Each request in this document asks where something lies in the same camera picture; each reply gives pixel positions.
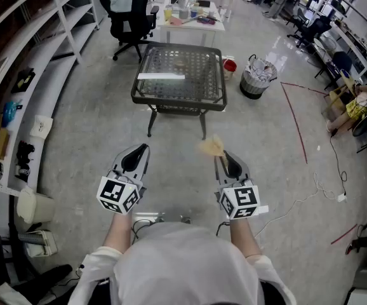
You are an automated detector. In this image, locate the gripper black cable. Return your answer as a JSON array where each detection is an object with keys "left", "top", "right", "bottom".
[
  {"left": 131, "top": 218, "right": 156, "bottom": 243},
  {"left": 215, "top": 221, "right": 230, "bottom": 236}
]

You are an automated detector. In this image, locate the black office chair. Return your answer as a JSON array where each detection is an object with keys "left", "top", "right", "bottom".
[{"left": 99, "top": 0, "right": 161, "bottom": 63}]

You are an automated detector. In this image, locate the wire waste basket with paper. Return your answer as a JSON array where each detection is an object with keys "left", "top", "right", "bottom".
[{"left": 239, "top": 54, "right": 279, "bottom": 100}]

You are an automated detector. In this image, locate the white shelving unit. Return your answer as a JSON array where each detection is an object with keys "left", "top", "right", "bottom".
[{"left": 0, "top": 0, "right": 100, "bottom": 234}]

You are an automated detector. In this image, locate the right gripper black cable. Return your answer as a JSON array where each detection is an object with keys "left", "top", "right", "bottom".
[{"left": 215, "top": 221, "right": 230, "bottom": 236}]

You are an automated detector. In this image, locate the black case with yellow label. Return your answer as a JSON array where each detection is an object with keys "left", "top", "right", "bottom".
[{"left": 11, "top": 67, "right": 37, "bottom": 94}]

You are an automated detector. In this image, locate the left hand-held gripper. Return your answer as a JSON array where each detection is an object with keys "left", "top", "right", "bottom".
[{"left": 96, "top": 143, "right": 151, "bottom": 215}]

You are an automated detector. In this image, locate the long white workbench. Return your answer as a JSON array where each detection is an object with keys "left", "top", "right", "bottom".
[{"left": 297, "top": 0, "right": 367, "bottom": 79}]

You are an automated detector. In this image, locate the white cable with power strip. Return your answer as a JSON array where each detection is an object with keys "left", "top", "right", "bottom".
[{"left": 255, "top": 172, "right": 348, "bottom": 238}]

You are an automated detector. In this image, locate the white cabinet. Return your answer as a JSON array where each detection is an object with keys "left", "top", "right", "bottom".
[{"left": 344, "top": 286, "right": 367, "bottom": 305}]

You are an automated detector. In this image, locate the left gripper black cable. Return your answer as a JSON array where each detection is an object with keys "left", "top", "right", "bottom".
[{"left": 131, "top": 218, "right": 156, "bottom": 243}]

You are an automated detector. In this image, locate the short red floor tape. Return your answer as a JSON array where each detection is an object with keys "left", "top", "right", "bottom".
[{"left": 330, "top": 223, "right": 358, "bottom": 245}]

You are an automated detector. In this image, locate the white wire round table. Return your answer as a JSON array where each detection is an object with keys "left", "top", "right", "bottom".
[{"left": 313, "top": 35, "right": 338, "bottom": 63}]

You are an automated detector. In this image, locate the pile of black controllers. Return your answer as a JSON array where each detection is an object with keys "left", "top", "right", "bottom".
[{"left": 14, "top": 140, "right": 36, "bottom": 183}]

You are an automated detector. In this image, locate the wooden stool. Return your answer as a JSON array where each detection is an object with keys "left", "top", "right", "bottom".
[{"left": 324, "top": 74, "right": 354, "bottom": 114}]

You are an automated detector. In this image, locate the white printed bag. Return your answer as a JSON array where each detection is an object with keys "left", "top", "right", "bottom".
[{"left": 29, "top": 114, "right": 54, "bottom": 139}]

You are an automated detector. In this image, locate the dark blue chair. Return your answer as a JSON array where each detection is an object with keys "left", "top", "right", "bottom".
[{"left": 315, "top": 51, "right": 352, "bottom": 90}]

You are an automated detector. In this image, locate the black swivel chair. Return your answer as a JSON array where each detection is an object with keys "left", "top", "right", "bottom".
[{"left": 288, "top": 8, "right": 332, "bottom": 49}]

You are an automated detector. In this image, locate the white plastic crate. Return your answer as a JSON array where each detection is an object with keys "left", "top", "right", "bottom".
[{"left": 24, "top": 229, "right": 58, "bottom": 258}]

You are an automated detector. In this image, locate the black floor cable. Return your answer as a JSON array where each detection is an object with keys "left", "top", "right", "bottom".
[{"left": 329, "top": 132, "right": 348, "bottom": 196}]

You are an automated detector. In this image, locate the long red floor tape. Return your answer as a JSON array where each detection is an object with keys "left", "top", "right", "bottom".
[{"left": 280, "top": 81, "right": 329, "bottom": 165}]

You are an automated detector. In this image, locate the white trash bin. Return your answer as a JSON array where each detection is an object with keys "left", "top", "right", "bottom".
[{"left": 17, "top": 186, "right": 56, "bottom": 224}]

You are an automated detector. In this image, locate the black lattice glass table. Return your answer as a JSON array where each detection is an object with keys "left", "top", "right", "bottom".
[{"left": 130, "top": 41, "right": 228, "bottom": 140}]

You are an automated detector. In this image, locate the blue plastic item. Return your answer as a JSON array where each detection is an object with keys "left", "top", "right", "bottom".
[{"left": 1, "top": 99, "right": 22, "bottom": 128}]

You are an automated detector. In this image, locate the white desk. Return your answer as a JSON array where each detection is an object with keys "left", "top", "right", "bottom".
[{"left": 156, "top": 0, "right": 226, "bottom": 47}]

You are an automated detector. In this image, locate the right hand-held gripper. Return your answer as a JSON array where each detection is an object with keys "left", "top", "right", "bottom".
[{"left": 213, "top": 150, "right": 269, "bottom": 220}]

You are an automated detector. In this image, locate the cardboard box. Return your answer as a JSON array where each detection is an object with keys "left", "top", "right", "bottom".
[{"left": 0, "top": 127, "right": 10, "bottom": 160}]

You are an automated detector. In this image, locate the person's left forearm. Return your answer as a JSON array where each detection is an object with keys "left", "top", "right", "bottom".
[{"left": 103, "top": 213, "right": 133, "bottom": 257}]

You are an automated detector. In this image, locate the person's white shirt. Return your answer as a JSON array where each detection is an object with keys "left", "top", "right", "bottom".
[{"left": 67, "top": 222, "right": 297, "bottom": 305}]

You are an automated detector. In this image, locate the red bucket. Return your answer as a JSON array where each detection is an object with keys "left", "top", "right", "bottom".
[{"left": 222, "top": 58, "right": 237, "bottom": 81}]

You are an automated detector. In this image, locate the person's right forearm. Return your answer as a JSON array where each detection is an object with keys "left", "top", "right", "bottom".
[{"left": 229, "top": 217, "right": 263, "bottom": 259}]

